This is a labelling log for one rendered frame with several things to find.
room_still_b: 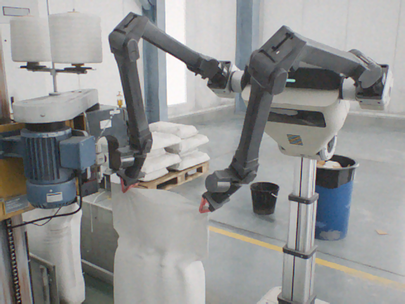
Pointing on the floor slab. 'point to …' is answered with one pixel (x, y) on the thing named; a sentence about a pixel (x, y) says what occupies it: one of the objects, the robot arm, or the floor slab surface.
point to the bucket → (264, 197)
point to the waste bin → (334, 197)
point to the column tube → (7, 286)
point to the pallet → (177, 176)
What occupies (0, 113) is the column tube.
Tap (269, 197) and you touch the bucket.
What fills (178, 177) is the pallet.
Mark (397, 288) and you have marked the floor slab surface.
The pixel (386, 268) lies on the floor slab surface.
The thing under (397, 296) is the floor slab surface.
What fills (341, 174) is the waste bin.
